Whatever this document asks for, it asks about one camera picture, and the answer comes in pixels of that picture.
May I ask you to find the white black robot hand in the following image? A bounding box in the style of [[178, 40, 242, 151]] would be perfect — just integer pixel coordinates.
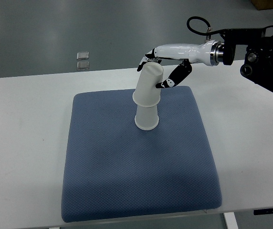
[[137, 40, 224, 89]]

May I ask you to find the white paper cup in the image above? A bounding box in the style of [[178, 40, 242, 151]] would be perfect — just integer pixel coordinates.
[[135, 105, 159, 131], [133, 62, 164, 107]]

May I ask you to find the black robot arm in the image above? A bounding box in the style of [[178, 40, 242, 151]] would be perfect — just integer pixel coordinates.
[[220, 25, 273, 93]]

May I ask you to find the brown cardboard box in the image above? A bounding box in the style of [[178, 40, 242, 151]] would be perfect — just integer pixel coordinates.
[[251, 0, 273, 10]]

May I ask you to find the upper metal floor plate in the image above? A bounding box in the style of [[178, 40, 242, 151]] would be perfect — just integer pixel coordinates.
[[76, 51, 89, 60]]

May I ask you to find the metal floor plate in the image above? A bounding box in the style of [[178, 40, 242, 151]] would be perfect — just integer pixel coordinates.
[[76, 51, 89, 60], [77, 61, 90, 71]]

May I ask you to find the lower metal floor plate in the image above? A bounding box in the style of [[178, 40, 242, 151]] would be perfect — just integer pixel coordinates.
[[77, 61, 90, 71]]

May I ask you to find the blue fabric cushion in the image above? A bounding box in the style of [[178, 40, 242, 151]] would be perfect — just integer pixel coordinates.
[[61, 86, 222, 222]]

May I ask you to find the white table leg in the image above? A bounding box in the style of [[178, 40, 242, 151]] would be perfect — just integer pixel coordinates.
[[223, 212, 238, 229]]

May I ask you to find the black table control panel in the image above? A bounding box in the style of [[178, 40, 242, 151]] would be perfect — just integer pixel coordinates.
[[253, 208, 273, 215]]

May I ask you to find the black cable loop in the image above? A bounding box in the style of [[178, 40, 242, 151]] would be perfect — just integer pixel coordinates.
[[186, 16, 223, 42]]

